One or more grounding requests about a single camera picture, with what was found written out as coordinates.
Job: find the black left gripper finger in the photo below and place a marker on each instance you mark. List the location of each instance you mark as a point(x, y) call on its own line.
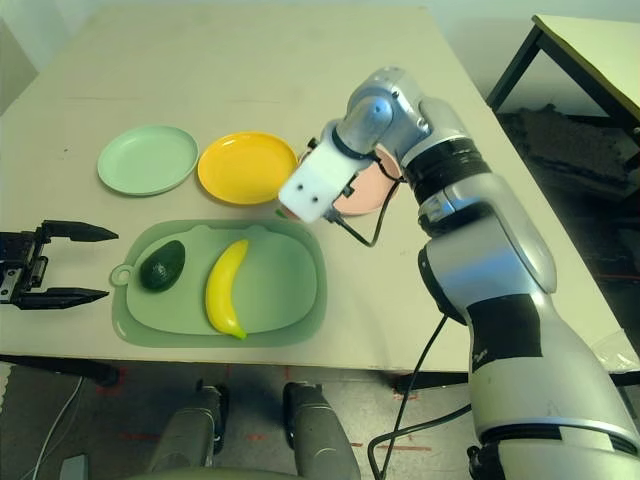
point(80, 232)
point(60, 298)

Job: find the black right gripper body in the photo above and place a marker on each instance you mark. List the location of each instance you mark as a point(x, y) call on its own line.
point(349, 187)

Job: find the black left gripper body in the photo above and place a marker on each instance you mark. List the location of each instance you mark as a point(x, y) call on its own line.
point(22, 265)

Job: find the dark green avocado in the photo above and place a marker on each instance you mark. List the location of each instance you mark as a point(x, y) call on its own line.
point(161, 267)

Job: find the yellow banana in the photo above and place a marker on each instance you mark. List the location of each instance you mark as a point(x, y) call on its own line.
point(222, 290)

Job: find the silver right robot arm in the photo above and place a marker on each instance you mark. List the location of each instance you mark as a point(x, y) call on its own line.
point(500, 235)

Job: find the pink plate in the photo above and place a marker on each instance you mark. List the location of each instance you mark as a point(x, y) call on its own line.
point(365, 192)

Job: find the black table base bar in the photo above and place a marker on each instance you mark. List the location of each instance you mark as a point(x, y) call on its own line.
point(65, 367)
point(435, 381)

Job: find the mint green plate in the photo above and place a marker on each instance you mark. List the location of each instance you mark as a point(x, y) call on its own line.
point(145, 160)

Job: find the white scalloped cloth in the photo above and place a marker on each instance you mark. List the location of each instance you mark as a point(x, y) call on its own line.
point(4, 387)

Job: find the yellow plate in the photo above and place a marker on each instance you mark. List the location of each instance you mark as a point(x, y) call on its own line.
point(240, 167)

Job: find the green silicone mat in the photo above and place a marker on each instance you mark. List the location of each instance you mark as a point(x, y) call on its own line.
point(280, 290)

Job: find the grey robot left leg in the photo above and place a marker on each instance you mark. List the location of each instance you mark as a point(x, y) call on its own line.
point(192, 430)

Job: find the grey robot leg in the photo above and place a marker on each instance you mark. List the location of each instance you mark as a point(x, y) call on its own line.
point(320, 435)
point(192, 430)

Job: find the dark rough floor mat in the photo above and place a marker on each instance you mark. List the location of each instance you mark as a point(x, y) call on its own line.
point(565, 145)

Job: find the grey robot right leg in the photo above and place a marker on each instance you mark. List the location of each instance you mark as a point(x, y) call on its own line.
point(320, 435)

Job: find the side table with dark legs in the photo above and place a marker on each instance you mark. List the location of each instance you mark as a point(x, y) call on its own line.
point(590, 50)

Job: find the clear plastic bag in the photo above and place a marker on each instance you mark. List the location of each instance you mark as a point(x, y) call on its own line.
point(622, 357)

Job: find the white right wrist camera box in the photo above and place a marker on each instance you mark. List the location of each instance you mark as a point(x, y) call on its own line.
point(315, 180)

